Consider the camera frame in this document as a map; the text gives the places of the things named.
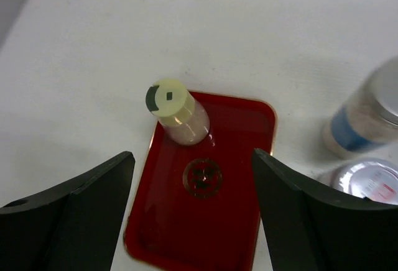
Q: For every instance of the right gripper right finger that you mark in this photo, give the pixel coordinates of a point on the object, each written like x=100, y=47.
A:
x=311, y=226

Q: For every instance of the red lacquer tray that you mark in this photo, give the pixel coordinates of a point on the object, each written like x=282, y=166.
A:
x=195, y=206

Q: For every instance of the blue label silver cap bottle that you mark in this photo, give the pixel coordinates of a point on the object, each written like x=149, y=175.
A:
x=368, y=118

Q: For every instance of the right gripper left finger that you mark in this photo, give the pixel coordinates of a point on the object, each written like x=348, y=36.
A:
x=74, y=225

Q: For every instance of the yellow cap condiment bottle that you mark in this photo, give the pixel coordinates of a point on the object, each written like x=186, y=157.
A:
x=179, y=113

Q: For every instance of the red label jar rear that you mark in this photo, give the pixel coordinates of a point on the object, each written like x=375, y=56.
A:
x=370, y=178

